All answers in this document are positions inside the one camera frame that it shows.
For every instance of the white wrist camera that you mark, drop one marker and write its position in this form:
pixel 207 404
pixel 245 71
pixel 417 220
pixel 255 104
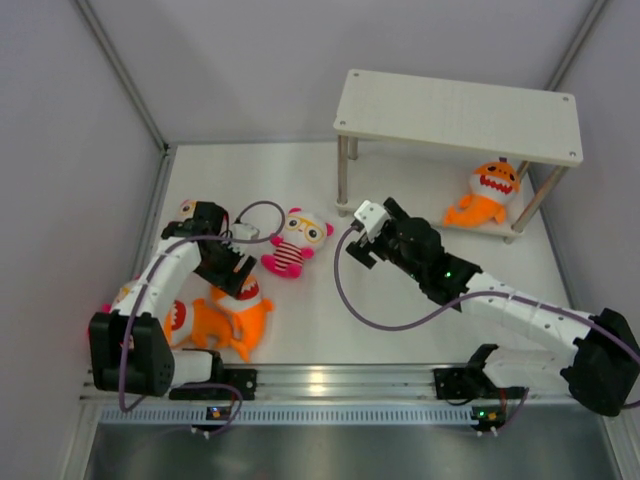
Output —
pixel 243 234
pixel 372 217

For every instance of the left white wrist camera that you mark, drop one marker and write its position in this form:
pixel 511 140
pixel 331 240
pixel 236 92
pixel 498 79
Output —
pixel 243 234

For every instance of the panda plush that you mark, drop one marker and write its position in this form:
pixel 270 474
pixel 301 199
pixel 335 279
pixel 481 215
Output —
pixel 186 210
pixel 303 235
pixel 122 293

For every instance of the grey slotted cable duct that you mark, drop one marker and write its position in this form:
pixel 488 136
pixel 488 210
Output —
pixel 283 415

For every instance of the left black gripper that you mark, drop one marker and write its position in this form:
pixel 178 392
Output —
pixel 223 281

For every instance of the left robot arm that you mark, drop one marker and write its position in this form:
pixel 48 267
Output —
pixel 130 352

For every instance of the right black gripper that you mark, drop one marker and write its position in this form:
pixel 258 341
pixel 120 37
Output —
pixel 363 254

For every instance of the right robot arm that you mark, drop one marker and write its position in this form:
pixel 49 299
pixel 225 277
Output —
pixel 594 358

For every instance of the orange shark plush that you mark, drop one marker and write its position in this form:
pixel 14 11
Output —
pixel 196 323
pixel 492 186
pixel 241 320

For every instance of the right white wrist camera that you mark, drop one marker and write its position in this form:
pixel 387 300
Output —
pixel 372 217

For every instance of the white two-tier shelf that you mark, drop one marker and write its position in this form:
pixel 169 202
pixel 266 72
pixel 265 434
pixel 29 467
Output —
pixel 418 139

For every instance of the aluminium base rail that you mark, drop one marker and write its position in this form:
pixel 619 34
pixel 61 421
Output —
pixel 368 382

